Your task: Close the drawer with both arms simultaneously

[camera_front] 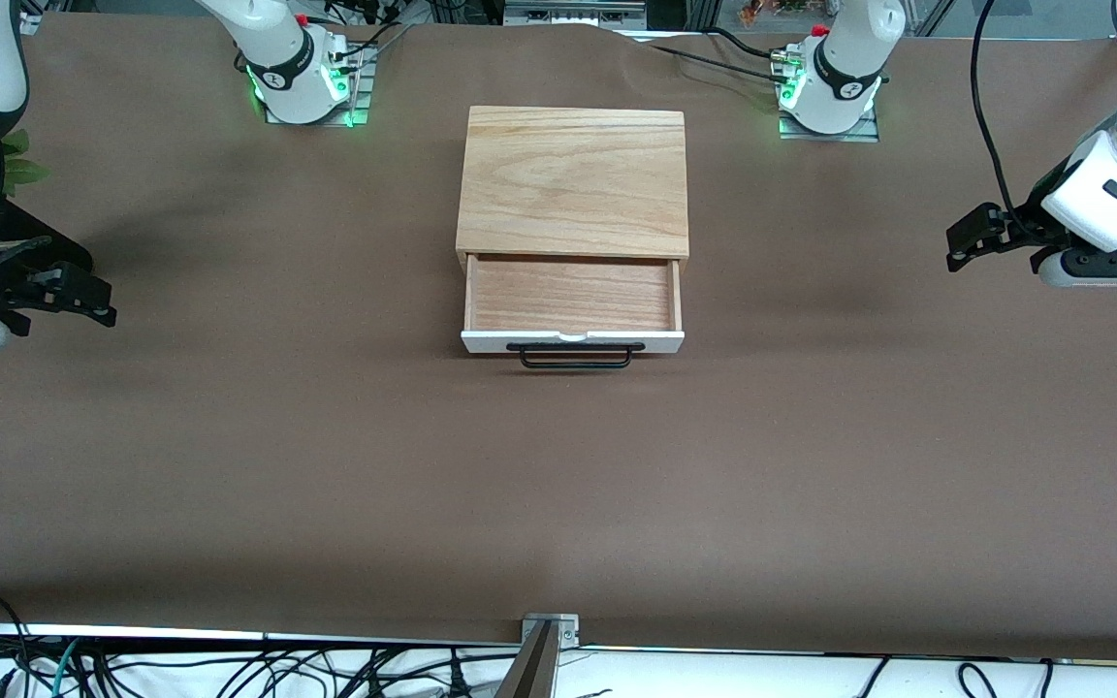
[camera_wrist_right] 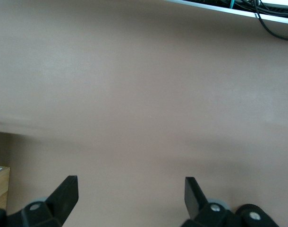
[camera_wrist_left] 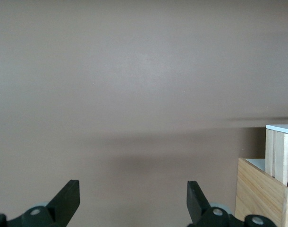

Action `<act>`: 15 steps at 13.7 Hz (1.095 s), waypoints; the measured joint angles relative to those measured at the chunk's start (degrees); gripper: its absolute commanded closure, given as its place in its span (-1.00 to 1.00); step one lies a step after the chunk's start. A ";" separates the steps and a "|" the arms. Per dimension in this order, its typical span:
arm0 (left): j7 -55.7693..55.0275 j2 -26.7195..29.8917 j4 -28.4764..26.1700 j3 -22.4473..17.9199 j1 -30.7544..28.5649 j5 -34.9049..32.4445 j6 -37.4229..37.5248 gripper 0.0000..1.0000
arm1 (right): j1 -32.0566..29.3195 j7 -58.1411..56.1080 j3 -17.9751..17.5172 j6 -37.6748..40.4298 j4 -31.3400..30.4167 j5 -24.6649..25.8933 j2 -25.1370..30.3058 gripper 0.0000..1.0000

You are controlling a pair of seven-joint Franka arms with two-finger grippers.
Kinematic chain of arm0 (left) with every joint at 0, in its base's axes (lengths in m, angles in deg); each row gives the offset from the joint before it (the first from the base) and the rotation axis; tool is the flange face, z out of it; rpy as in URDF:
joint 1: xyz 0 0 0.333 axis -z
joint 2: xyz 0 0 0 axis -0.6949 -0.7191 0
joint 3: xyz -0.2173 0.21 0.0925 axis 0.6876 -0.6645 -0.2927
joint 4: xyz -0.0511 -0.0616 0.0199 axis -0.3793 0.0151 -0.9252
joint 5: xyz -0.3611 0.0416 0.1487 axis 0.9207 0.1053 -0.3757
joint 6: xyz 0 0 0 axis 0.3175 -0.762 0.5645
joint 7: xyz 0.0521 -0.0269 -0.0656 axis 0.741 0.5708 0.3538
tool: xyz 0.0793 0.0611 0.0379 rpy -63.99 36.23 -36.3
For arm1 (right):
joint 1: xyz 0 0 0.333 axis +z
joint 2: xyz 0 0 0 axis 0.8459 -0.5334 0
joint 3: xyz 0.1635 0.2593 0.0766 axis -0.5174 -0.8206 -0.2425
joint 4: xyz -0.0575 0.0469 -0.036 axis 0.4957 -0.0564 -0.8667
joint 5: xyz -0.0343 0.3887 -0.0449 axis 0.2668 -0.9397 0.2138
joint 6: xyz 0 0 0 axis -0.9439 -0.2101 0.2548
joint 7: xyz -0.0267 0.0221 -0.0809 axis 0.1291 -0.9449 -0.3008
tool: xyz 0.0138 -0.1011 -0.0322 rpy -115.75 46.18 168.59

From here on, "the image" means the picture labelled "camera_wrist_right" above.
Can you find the light wooden drawer cabinet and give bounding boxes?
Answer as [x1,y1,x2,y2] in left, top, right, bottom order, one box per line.
[0,165,11,212]

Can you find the tangled black cables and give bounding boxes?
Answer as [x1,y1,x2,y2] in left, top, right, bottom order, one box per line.
[186,0,288,15]

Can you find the brown table cover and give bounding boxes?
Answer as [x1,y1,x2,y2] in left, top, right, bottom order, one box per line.
[0,0,288,227]

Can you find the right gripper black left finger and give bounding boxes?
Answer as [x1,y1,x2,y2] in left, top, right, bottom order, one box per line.
[7,175,79,227]

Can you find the aluminium table edge rail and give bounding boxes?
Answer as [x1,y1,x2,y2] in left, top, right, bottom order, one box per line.
[162,0,288,26]

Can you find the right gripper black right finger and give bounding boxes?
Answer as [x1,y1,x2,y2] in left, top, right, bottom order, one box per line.
[181,176,244,227]

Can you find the looped black cable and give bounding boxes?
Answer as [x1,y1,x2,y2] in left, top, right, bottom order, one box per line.
[252,0,288,43]

